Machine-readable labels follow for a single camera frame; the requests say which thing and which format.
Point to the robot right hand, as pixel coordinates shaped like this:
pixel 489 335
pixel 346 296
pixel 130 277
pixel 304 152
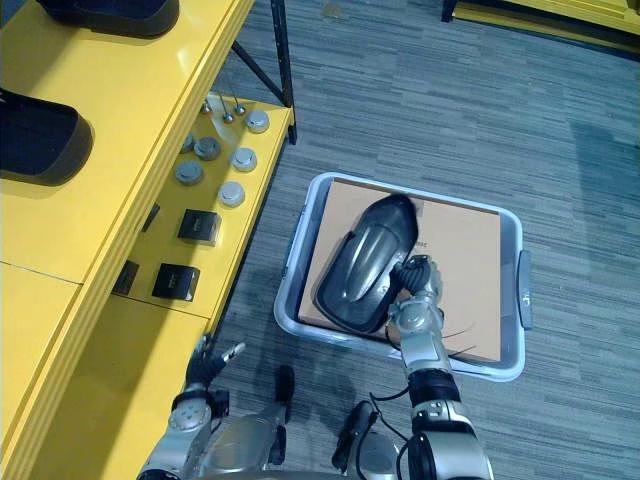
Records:
pixel 419 275

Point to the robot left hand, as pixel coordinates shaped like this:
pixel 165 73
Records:
pixel 202 372

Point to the black plastic housing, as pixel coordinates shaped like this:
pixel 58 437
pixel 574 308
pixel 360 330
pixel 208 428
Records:
pixel 360 260
pixel 35 145
pixel 110 15

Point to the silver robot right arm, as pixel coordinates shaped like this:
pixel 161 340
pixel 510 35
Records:
pixel 425 350

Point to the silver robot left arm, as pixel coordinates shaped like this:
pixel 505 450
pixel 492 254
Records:
pixel 185 415

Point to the yellow metal shelf unit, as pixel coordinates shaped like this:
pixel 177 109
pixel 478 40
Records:
pixel 125 100

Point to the brown cardboard sheet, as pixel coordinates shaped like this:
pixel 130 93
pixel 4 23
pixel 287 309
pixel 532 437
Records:
pixel 460 260

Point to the silver robot left leg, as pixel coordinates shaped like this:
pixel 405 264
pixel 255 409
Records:
pixel 250 435

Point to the silver robot leg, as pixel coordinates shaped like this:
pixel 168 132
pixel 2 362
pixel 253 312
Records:
pixel 372 450
pixel 250 435

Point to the small black box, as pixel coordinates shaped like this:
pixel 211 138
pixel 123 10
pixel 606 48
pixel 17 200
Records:
pixel 200 226
pixel 150 217
pixel 176 283
pixel 126 276

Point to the grey plastic bin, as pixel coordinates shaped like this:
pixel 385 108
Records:
pixel 510 240

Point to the round metal disc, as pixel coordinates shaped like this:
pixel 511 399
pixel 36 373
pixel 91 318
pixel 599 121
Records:
pixel 186 144
pixel 231 194
pixel 188 173
pixel 207 148
pixel 243 159
pixel 257 121

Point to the silver robot right leg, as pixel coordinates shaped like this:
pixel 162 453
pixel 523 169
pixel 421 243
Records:
pixel 372 450

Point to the clear plastic bag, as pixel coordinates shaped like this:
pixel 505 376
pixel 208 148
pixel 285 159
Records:
pixel 222 131

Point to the metal ball-head pin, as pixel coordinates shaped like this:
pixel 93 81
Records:
pixel 228 118
pixel 239 108
pixel 205 108

